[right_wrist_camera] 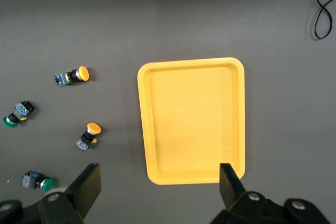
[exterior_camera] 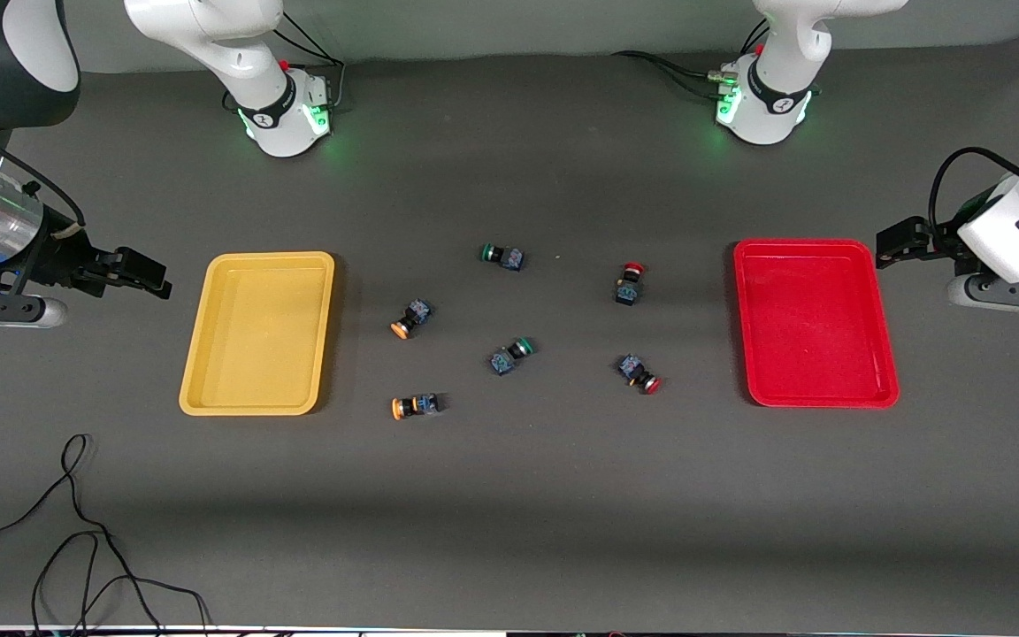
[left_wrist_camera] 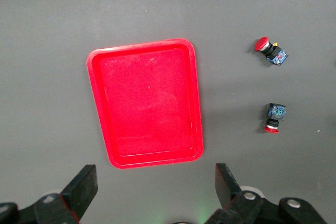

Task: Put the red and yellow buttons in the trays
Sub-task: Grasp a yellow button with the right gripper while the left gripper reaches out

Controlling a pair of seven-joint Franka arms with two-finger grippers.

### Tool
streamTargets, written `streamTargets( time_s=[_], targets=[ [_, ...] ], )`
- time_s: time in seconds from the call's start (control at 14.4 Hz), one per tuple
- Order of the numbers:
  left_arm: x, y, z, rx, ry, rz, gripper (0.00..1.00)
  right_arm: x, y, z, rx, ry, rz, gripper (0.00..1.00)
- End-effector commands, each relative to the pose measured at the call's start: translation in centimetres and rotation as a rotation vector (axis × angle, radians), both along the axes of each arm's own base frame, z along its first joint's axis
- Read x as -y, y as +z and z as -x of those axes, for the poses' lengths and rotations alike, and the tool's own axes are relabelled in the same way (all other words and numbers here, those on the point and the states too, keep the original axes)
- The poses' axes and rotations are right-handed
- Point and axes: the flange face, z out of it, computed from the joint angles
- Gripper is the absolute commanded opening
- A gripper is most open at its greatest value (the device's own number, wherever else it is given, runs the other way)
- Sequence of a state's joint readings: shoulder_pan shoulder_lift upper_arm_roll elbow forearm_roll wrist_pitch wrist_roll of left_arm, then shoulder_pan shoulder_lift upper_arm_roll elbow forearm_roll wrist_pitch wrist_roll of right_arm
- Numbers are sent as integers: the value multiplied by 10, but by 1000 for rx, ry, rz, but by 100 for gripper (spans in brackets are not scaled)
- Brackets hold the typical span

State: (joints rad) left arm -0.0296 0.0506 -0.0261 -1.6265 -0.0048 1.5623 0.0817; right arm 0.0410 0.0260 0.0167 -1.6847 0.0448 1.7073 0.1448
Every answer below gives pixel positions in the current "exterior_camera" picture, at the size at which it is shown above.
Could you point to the red plastic tray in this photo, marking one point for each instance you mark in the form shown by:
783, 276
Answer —
815, 327

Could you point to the green push button switch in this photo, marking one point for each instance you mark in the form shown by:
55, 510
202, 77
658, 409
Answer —
509, 258
505, 360

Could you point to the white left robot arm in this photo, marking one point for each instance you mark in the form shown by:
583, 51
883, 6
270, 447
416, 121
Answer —
775, 97

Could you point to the yellow plastic tray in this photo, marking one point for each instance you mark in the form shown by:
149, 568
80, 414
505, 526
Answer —
253, 354

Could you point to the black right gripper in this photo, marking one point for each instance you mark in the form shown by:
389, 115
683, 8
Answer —
57, 257

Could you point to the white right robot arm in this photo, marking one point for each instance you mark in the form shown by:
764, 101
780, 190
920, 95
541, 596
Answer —
209, 35

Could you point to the yellow push button switch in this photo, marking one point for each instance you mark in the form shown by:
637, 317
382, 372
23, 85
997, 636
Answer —
425, 404
417, 312

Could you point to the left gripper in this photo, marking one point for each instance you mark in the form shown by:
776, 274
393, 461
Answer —
940, 240

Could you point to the red push button switch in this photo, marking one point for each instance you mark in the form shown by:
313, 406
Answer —
633, 366
628, 290

